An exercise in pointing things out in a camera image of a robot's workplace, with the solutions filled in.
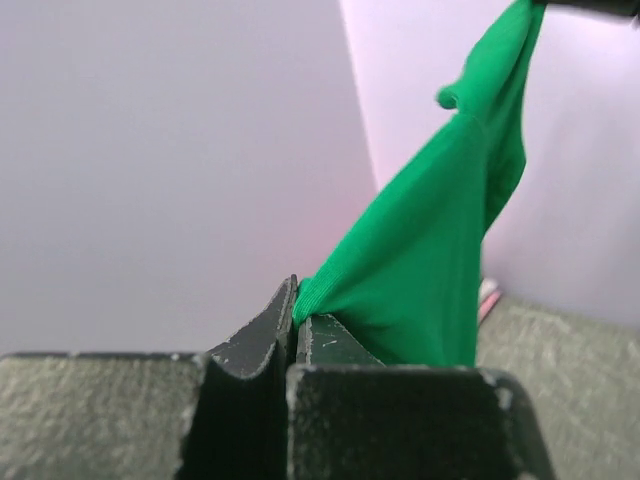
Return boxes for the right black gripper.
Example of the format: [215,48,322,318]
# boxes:
[535,0,640,20]

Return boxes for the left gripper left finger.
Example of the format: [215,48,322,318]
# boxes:
[1,277,297,479]

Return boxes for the folded light pink t shirt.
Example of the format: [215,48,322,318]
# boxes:
[478,278,502,324]

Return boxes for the green t shirt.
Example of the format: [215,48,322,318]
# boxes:
[293,1,545,367]

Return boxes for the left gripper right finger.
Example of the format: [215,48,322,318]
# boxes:
[286,316,555,479]

